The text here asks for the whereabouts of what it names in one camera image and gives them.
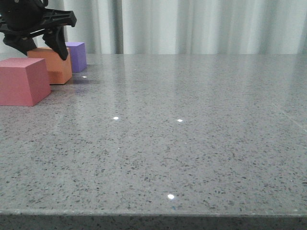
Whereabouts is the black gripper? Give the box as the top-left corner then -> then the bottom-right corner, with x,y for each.
0,0 -> 77,60

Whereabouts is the orange foam cube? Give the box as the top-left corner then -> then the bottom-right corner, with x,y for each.
27,47 -> 72,84

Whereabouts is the purple foam cube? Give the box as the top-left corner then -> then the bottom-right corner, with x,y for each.
65,42 -> 87,73

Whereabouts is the red foam cube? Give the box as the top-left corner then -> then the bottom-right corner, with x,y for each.
0,57 -> 51,106

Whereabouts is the pale green curtain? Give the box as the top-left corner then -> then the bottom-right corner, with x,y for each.
0,0 -> 307,55

